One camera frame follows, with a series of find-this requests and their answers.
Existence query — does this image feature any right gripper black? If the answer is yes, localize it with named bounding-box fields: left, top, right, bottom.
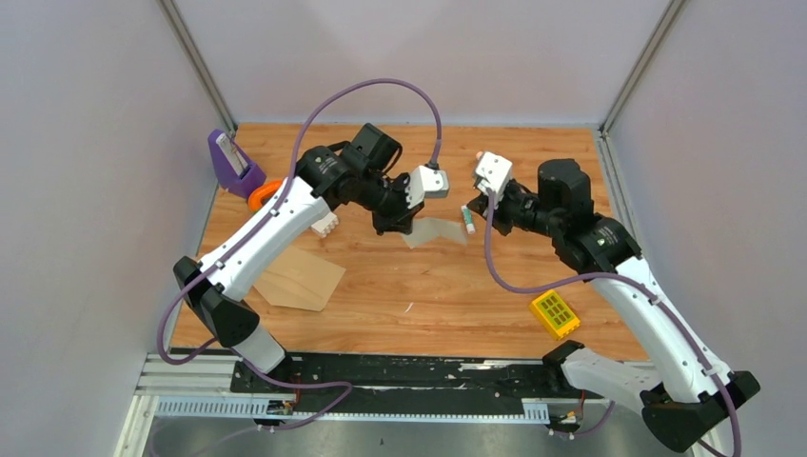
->
left=467, top=181, right=561, bottom=239

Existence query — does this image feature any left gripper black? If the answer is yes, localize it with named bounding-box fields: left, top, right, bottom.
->
left=355, top=170, right=424, bottom=236

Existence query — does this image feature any beige letter paper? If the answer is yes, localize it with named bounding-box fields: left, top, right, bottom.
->
left=402, top=217, right=467, bottom=248

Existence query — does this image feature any brown paper envelope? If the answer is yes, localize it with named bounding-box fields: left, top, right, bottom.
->
left=253, top=246, right=345, bottom=312

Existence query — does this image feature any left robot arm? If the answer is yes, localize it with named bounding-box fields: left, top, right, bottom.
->
left=173, top=124, right=444, bottom=393

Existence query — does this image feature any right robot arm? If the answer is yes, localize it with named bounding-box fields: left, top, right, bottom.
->
left=469, top=151, right=760, bottom=455

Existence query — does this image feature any green white glue stick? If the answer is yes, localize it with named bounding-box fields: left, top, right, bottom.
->
left=460, top=205, right=476, bottom=235

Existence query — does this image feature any blue white toy block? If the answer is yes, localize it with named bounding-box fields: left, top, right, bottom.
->
left=310, top=212, right=340, bottom=238

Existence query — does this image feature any yellow toy block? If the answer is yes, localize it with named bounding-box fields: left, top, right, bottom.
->
left=528, top=289, right=581, bottom=341

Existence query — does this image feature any purple holder stand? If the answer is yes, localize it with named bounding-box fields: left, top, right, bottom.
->
left=207, top=129, right=266, bottom=200

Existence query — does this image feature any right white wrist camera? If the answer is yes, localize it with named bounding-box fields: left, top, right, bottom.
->
left=472, top=150, right=513, bottom=196

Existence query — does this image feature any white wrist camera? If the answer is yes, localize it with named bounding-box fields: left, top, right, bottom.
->
left=472, top=150, right=513, bottom=196
left=404, top=165, right=450, bottom=209

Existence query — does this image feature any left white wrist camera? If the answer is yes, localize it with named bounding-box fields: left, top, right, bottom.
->
left=404, top=165, right=450, bottom=209

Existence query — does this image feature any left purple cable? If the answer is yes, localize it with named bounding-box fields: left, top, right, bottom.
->
left=156, top=78, right=443, bottom=433

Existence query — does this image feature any purple cable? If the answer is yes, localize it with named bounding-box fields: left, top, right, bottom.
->
left=156, top=78, right=443, bottom=433
left=482, top=189, right=742, bottom=457

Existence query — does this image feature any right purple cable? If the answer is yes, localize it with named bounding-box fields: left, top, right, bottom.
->
left=482, top=189, right=742, bottom=457

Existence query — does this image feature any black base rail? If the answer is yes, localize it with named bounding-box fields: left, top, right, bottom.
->
left=229, top=352, right=608, bottom=418

